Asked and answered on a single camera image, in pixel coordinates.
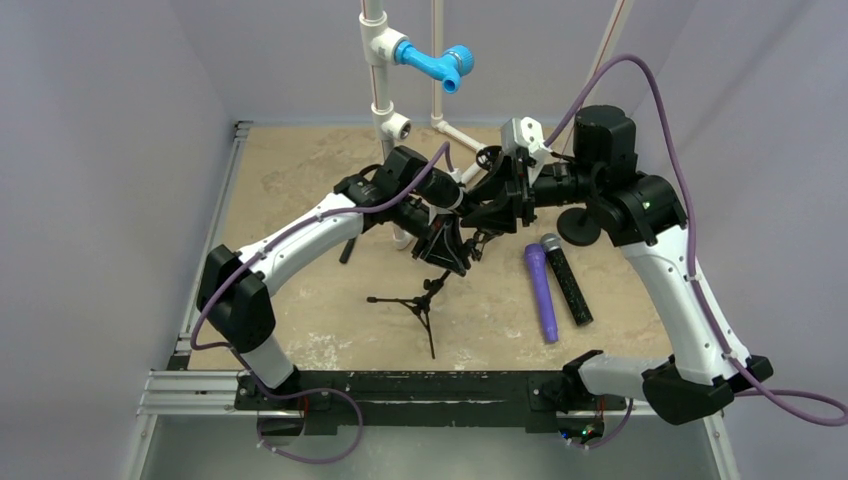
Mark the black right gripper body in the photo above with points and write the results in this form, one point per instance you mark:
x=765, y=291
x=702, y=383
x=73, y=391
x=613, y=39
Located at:
x=523, y=196

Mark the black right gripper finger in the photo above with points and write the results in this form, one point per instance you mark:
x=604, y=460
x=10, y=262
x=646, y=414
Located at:
x=496, y=216
x=502, y=183

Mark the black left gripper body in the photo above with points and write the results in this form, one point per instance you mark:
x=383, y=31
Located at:
x=415, y=217

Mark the small dark grey microphone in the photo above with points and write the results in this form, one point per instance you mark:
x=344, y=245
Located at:
x=440, y=190

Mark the black round-base microphone stand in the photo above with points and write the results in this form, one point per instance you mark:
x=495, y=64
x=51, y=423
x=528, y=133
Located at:
x=577, y=228

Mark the purple microphone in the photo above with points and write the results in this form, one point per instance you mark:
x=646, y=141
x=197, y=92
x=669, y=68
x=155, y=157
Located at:
x=535, y=261

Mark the black speckled condenser microphone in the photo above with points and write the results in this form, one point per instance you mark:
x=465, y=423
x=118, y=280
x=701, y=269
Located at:
x=566, y=280

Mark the small black tripod stand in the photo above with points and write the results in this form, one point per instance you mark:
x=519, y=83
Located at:
x=420, y=306

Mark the black tripod stand with shockmount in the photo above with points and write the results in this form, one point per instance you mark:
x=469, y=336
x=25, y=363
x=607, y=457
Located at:
x=491, y=159

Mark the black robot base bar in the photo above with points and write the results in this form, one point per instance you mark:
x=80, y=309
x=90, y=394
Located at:
x=536, y=401

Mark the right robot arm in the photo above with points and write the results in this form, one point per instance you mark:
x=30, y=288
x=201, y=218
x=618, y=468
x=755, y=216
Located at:
x=601, y=191

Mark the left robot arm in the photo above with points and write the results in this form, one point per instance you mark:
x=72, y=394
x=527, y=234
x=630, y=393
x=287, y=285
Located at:
x=237, y=285

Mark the blue plastic faucet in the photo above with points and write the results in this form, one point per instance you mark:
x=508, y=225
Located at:
x=448, y=69

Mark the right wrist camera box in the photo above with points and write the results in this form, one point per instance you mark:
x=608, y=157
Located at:
x=524, y=134

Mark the hammer with black handle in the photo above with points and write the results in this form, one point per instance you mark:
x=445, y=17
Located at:
x=347, y=251

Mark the white PVC pipe frame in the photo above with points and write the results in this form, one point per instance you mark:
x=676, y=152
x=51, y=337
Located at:
x=532, y=58

